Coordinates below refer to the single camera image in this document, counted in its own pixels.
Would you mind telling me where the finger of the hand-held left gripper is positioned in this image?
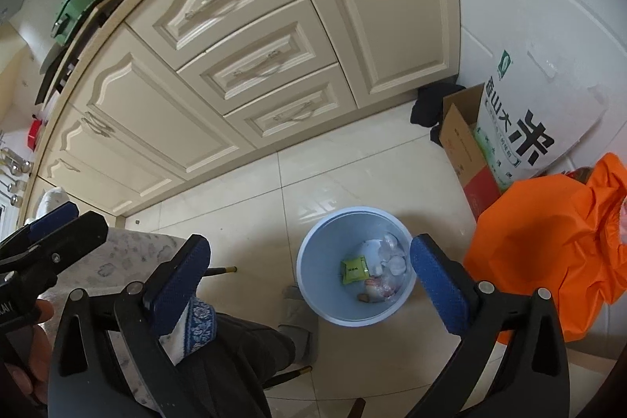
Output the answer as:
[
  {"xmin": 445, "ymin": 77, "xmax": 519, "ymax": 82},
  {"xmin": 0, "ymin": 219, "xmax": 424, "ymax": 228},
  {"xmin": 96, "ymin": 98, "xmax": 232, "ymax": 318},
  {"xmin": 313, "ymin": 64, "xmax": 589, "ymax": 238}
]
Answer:
[
  {"xmin": 0, "ymin": 201, "xmax": 80, "ymax": 260},
  {"xmin": 29, "ymin": 211, "xmax": 109, "ymax": 276}
]

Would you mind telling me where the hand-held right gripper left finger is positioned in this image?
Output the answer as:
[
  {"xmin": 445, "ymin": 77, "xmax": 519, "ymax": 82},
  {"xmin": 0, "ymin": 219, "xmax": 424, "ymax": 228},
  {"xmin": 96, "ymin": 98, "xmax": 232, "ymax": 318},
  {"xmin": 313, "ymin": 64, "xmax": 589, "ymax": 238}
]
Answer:
[{"xmin": 47, "ymin": 234, "xmax": 211, "ymax": 418}]

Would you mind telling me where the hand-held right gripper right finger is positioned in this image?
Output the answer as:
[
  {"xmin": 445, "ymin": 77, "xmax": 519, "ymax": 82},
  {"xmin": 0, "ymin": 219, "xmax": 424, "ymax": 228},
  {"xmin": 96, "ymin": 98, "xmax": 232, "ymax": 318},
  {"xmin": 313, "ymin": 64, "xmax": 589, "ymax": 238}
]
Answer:
[{"xmin": 410, "ymin": 233, "xmax": 571, "ymax": 418}]

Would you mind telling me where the clear plastic bag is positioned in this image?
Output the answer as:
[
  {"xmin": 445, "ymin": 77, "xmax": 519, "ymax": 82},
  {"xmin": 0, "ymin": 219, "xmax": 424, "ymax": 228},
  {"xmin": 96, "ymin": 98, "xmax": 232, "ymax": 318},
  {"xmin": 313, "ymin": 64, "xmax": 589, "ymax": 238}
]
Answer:
[{"xmin": 365, "ymin": 273, "xmax": 410, "ymax": 304}]

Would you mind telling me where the white plastic film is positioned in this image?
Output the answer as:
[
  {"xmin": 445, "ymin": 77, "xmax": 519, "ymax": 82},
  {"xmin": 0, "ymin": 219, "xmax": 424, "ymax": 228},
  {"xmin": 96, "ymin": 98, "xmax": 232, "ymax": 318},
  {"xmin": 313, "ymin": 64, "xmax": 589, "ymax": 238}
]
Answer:
[{"xmin": 361, "ymin": 234, "xmax": 410, "ymax": 277}]

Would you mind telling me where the light blue trash bin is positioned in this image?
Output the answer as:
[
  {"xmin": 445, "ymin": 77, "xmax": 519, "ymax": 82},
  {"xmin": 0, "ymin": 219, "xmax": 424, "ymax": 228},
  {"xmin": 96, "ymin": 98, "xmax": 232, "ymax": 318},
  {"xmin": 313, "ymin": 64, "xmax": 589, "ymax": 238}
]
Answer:
[{"xmin": 295, "ymin": 206, "xmax": 417, "ymax": 326}]

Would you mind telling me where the person's left hand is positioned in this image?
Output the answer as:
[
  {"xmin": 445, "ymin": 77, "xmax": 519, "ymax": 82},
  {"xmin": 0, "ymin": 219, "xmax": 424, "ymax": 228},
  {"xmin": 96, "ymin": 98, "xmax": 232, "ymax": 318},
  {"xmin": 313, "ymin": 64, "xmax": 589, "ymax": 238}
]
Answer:
[{"xmin": 0, "ymin": 300, "xmax": 56, "ymax": 404}]

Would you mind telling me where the crumpled white tissue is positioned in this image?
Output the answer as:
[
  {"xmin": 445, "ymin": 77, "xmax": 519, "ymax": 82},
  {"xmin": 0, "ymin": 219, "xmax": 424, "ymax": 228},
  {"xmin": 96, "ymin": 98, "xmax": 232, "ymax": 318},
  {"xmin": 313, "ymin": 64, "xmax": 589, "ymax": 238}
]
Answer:
[{"xmin": 36, "ymin": 187, "xmax": 72, "ymax": 223}]

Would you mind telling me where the blue patterned knit cloth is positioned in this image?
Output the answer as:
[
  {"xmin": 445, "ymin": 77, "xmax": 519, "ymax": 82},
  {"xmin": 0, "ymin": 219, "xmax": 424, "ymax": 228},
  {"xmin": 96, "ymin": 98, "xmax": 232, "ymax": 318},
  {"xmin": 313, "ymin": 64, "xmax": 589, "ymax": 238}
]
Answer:
[{"xmin": 161, "ymin": 298, "xmax": 219, "ymax": 365}]

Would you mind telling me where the person's dark trouser leg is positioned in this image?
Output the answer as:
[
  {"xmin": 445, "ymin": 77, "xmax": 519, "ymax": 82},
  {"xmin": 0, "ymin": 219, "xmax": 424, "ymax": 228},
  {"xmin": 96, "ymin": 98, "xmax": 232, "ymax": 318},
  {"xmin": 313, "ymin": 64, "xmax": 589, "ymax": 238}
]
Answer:
[{"xmin": 181, "ymin": 313, "xmax": 314, "ymax": 418}]

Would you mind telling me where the orange plastic bag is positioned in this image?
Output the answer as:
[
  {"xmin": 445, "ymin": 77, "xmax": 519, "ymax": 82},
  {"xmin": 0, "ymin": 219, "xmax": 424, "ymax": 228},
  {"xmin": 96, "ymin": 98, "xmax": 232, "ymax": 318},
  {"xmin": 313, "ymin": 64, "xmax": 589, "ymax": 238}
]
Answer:
[{"xmin": 463, "ymin": 152, "xmax": 627, "ymax": 343}]

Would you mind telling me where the grey slipper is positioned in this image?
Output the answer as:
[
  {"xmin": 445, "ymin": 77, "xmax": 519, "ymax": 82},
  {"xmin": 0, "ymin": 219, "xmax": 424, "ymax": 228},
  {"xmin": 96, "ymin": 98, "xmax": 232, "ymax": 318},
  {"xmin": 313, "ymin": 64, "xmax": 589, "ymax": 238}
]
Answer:
[{"xmin": 278, "ymin": 285, "xmax": 319, "ymax": 362}]

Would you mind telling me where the brown cardboard box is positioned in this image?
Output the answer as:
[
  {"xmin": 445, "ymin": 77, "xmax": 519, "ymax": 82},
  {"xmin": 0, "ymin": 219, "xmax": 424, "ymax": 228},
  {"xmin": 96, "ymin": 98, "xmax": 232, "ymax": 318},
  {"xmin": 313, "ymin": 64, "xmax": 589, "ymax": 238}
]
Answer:
[{"xmin": 438, "ymin": 83, "xmax": 513, "ymax": 220}]

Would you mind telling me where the black glass gas stove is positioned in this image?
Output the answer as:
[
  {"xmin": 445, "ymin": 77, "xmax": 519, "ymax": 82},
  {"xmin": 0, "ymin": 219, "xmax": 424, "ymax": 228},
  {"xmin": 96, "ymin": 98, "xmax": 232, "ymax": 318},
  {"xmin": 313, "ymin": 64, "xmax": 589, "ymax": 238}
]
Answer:
[{"xmin": 35, "ymin": 33, "xmax": 82, "ymax": 105}]

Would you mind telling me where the dark cloth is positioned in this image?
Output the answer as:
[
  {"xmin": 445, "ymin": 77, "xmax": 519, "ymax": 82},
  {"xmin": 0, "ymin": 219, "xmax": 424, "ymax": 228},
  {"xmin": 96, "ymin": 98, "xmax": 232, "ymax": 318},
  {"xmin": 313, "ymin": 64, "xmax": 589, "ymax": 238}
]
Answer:
[{"xmin": 410, "ymin": 81, "xmax": 466, "ymax": 145}]

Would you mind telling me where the white rice sack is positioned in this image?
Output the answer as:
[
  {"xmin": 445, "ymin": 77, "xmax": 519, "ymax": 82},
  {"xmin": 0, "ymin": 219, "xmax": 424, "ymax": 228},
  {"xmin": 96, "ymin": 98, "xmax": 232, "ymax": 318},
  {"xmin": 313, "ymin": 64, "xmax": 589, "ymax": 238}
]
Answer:
[{"xmin": 475, "ymin": 48, "xmax": 612, "ymax": 196}]

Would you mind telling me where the cream cabinet drawer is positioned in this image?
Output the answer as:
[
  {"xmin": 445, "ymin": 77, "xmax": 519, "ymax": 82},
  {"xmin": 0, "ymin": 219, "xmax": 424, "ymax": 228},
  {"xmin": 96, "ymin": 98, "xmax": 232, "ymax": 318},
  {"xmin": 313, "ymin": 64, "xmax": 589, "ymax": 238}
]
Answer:
[
  {"xmin": 177, "ymin": 0, "xmax": 339, "ymax": 115},
  {"xmin": 125, "ymin": 0, "xmax": 307, "ymax": 71},
  {"xmin": 223, "ymin": 63, "xmax": 358, "ymax": 149}
]

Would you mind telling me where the green electric grill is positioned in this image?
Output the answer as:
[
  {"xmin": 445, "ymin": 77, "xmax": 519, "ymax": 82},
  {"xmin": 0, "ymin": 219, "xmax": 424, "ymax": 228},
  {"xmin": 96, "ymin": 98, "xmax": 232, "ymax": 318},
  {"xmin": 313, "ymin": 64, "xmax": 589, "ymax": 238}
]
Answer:
[{"xmin": 51, "ymin": 0, "xmax": 148, "ymax": 45}]

